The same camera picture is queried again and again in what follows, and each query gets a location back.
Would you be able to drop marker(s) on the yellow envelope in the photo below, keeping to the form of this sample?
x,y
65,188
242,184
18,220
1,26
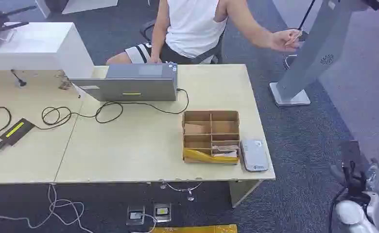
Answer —
x,y
205,157

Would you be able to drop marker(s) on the black laptop power adapter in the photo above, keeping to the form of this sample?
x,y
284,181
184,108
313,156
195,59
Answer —
x,y
17,132

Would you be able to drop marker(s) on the grey floor stand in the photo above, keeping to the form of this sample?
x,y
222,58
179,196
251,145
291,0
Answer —
x,y
311,54

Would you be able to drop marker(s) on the wooden compartment card box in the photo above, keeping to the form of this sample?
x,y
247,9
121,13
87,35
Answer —
x,y
211,135

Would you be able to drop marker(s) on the stack of printed cards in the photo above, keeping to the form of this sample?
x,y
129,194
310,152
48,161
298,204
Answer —
x,y
225,151

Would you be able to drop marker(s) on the thin black rod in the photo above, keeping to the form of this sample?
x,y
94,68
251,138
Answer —
x,y
306,14

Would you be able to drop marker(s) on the black office chair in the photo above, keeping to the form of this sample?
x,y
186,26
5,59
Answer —
x,y
212,54

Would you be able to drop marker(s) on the yellow plastic bag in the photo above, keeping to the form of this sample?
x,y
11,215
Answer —
x,y
194,229

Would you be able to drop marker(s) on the grey laptop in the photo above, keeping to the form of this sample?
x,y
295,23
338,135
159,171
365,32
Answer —
x,y
138,83

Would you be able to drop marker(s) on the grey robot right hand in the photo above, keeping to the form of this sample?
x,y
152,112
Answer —
x,y
353,173

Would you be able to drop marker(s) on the person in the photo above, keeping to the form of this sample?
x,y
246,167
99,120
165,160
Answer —
x,y
192,29

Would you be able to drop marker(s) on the steel floor socket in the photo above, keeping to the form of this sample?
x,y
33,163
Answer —
x,y
162,212
135,215

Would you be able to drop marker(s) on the person's left hand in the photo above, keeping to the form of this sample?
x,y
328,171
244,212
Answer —
x,y
281,40

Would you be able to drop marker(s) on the person's right hand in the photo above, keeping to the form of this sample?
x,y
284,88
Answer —
x,y
154,60

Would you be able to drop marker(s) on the white cabinet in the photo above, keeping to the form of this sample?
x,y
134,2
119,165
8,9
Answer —
x,y
38,48

